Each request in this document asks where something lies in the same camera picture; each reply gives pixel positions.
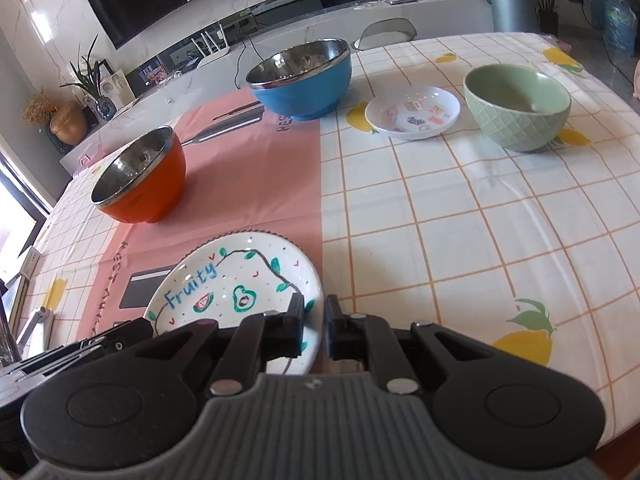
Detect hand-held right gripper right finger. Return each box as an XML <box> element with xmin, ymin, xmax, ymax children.
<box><xmin>324</xmin><ymin>295</ymin><xmax>497</xmax><ymax>395</ymax></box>

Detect dried flowers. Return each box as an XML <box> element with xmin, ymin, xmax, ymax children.
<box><xmin>21</xmin><ymin>91</ymin><xmax>55</xmax><ymax>126</ymax></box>

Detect white fruit print plate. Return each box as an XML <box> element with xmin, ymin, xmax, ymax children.
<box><xmin>144</xmin><ymin>231</ymin><xmax>323</xmax><ymax>376</ymax></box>

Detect orange steel bowl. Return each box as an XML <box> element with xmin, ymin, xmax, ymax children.
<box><xmin>91</xmin><ymin>126</ymin><xmax>187</xmax><ymax>224</ymax></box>

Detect checked lemon print tablecloth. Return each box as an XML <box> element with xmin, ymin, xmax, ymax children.
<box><xmin>10</xmin><ymin>32</ymin><xmax>640</xmax><ymax>456</ymax></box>

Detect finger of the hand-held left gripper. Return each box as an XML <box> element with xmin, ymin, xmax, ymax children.
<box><xmin>10</xmin><ymin>320</ymin><xmax>156</xmax><ymax>377</ymax></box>

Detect white router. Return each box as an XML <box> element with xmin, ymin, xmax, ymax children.
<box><xmin>192</xmin><ymin>30</ymin><xmax>231</xmax><ymax>68</ymax></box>

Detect blue water bottle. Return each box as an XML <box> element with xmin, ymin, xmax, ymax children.
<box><xmin>602</xmin><ymin>0</ymin><xmax>639</xmax><ymax>54</ymax></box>

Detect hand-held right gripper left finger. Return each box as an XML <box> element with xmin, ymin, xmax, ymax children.
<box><xmin>129</xmin><ymin>293</ymin><xmax>306</xmax><ymax>397</ymax></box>

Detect grey metal stand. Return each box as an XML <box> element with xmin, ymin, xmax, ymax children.
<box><xmin>17</xmin><ymin>306</ymin><xmax>57</xmax><ymax>352</ymax></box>

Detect green ceramic bowl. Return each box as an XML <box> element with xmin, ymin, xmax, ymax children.
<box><xmin>463</xmin><ymin>64</ymin><xmax>572</xmax><ymax>153</ymax></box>

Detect blue steel bowl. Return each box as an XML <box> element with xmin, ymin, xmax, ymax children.
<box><xmin>245</xmin><ymin>38</ymin><xmax>352</xmax><ymax>122</ymax></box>

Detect small green plant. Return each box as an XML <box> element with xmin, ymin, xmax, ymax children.
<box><xmin>60</xmin><ymin>35</ymin><xmax>108</xmax><ymax>103</ymax></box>

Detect small white sticker print plate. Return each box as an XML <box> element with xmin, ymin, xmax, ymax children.
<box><xmin>364</xmin><ymin>86</ymin><xmax>462</xmax><ymax>141</ymax></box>

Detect orange gourd vase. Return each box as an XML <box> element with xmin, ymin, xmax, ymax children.
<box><xmin>49</xmin><ymin>100</ymin><xmax>88</xmax><ymax>145</ymax></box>

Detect grey trash can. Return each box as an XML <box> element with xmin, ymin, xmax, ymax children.
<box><xmin>487</xmin><ymin>0</ymin><xmax>539</xmax><ymax>34</ymax></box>

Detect pink placemat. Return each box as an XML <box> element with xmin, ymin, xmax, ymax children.
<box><xmin>75</xmin><ymin>87</ymin><xmax>326</xmax><ymax>342</ymax></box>

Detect black cable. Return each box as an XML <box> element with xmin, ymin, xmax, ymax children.
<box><xmin>235</xmin><ymin>34</ymin><xmax>272</xmax><ymax>82</ymax></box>

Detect white tv cabinet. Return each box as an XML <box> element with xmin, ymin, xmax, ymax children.
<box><xmin>60</xmin><ymin>0</ymin><xmax>497</xmax><ymax>177</ymax></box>

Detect white photo frame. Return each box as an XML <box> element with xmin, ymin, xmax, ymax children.
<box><xmin>100</xmin><ymin>67</ymin><xmax>134</xmax><ymax>106</ymax></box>

